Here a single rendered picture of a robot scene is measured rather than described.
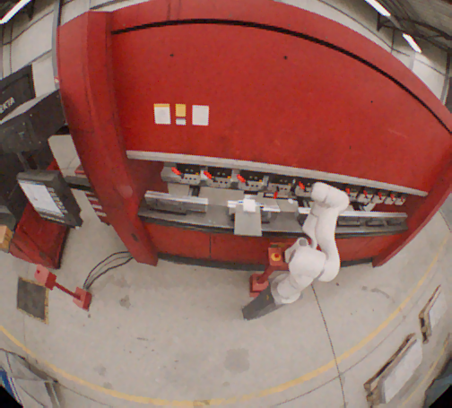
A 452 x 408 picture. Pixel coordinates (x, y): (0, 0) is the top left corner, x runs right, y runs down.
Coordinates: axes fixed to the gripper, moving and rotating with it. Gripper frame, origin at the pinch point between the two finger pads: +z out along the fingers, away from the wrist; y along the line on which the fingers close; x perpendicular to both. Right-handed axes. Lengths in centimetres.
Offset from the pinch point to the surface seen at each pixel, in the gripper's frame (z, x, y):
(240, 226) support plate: -24.7, -39.9, -14.8
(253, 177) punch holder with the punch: -51, -36, -34
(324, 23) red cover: -148, -17, -41
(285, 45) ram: -131, -33, -41
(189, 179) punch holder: -44, -76, -35
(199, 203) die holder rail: -20, -70, -34
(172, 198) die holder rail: -20, -91, -36
